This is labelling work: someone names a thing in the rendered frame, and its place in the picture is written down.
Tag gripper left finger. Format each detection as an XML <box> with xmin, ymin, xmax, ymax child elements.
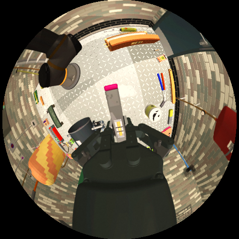
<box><xmin>71</xmin><ymin>120</ymin><xmax>114</xmax><ymax>165</ymax></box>

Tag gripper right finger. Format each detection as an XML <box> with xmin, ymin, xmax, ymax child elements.
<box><xmin>124</xmin><ymin>117</ymin><xmax>175</xmax><ymax>159</ymax></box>

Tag grey spirit level pink caps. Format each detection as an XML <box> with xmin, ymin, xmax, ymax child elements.
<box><xmin>104</xmin><ymin>83</ymin><xmax>128</xmax><ymax>143</ymax></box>

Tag orange tool tray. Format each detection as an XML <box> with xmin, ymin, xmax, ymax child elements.
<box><xmin>104</xmin><ymin>31</ymin><xmax>161</xmax><ymax>52</ymax></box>

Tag silver axle rod assembly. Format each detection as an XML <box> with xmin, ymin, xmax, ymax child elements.
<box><xmin>91</xmin><ymin>120</ymin><xmax>105</xmax><ymax>131</ymax></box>

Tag pink orange pad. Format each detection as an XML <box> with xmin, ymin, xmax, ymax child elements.
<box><xmin>161</xmin><ymin>126</ymin><xmax>172</xmax><ymax>138</ymax></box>

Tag red handheld meter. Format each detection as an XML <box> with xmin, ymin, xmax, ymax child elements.
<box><xmin>49</xmin><ymin>124</ymin><xmax>65</xmax><ymax>144</ymax></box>

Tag orange yellow zigzag tank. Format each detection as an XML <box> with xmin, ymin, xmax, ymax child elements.
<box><xmin>28</xmin><ymin>133</ymin><xmax>67</xmax><ymax>186</ymax></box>

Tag blue cable with black clamp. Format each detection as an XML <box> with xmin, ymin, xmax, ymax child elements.
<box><xmin>172</xmin><ymin>144</ymin><xmax>196</xmax><ymax>173</ymax></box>

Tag blue red handled pliers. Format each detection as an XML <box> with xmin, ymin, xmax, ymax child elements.
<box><xmin>157</xmin><ymin>72</ymin><xmax>167</xmax><ymax>109</ymax></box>

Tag orange handled wire brush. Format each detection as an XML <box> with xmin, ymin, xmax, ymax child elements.
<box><xmin>168</xmin><ymin>68</ymin><xmax>177</xmax><ymax>105</ymax></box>

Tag copper wall pipe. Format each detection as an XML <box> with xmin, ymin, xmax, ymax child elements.
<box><xmin>177</xmin><ymin>98</ymin><xmax>218</xmax><ymax>120</ymax></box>
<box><xmin>14</xmin><ymin>66</ymin><xmax>40</xmax><ymax>72</ymax></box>

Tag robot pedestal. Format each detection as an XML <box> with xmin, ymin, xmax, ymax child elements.
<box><xmin>60</xmin><ymin>62</ymin><xmax>81</xmax><ymax>90</ymax></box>

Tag grey wall plate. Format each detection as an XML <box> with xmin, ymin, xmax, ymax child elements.
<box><xmin>175</xmin><ymin>204</ymin><xmax>192</xmax><ymax>221</ymax></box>

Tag red wall cabinet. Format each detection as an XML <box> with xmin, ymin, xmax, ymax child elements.
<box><xmin>213</xmin><ymin>106</ymin><xmax>237</xmax><ymax>161</ymax></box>

